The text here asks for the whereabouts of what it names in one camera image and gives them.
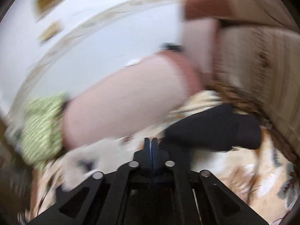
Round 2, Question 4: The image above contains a black coat with fur collar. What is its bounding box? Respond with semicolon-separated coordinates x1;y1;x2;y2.
56;103;263;193

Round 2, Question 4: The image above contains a leaf pattern beige blanket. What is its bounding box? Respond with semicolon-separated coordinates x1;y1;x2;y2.
30;90;299;225

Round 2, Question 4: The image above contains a green checkered pillow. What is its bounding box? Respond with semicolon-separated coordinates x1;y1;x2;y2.
21;94;67;169

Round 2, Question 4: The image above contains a pink headboard cushion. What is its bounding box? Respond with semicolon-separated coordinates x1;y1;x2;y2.
62;50;203;150

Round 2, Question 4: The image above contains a gold wall switch plate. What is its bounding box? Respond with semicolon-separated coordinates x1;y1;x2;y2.
38;20;64;44

